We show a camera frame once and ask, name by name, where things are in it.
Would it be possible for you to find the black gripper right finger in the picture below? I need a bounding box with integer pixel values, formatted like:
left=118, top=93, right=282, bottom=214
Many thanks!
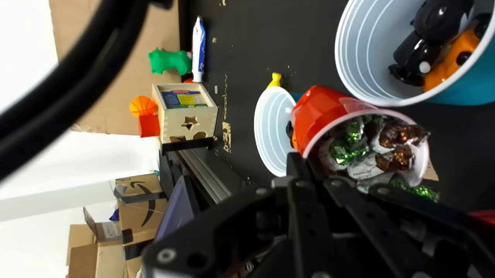
left=324, top=177, right=495, bottom=278

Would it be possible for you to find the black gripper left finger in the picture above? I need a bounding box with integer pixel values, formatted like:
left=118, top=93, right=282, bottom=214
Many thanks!
left=141, top=152, right=333, bottom=278

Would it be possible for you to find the green foil candy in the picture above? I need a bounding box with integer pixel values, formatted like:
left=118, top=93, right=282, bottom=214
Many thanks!
left=397, top=180, right=442, bottom=205
left=330, top=121, right=372, bottom=168

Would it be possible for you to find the brown foil candy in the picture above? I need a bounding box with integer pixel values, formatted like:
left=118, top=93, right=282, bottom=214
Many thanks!
left=377, top=121, right=428, bottom=175

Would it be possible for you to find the red plastic cup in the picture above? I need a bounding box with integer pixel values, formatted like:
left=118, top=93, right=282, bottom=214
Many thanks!
left=290, top=84, right=434, bottom=191

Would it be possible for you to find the blue plastic cup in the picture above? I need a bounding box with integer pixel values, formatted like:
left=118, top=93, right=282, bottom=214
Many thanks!
left=333, top=0, right=495, bottom=109
left=253, top=84, right=299, bottom=178

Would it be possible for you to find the small tan paper scrap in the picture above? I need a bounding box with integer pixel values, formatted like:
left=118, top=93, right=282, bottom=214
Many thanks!
left=423, top=164, right=442, bottom=185

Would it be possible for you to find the tan tape scrap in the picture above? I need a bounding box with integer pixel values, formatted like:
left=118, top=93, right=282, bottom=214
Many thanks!
left=222, top=121, right=234, bottom=155

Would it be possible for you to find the brown cardboard shipping box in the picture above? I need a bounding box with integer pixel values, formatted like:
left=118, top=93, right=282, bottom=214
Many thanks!
left=114, top=174, right=172, bottom=246

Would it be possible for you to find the orange toy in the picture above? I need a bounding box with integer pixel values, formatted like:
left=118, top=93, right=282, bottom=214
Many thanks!
left=423, top=29, right=485, bottom=93

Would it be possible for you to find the orange toy ball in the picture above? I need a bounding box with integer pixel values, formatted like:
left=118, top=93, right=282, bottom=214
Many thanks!
left=129, top=95, right=162, bottom=120

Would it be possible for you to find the white blue tube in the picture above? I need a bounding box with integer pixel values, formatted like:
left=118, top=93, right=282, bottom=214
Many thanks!
left=191, top=16, right=209, bottom=84

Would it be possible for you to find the black toy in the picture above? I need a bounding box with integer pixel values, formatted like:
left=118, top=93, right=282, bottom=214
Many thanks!
left=389, top=0, right=477, bottom=87

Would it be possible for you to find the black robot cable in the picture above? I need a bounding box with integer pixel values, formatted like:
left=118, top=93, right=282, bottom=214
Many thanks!
left=0, top=0, right=174, bottom=183

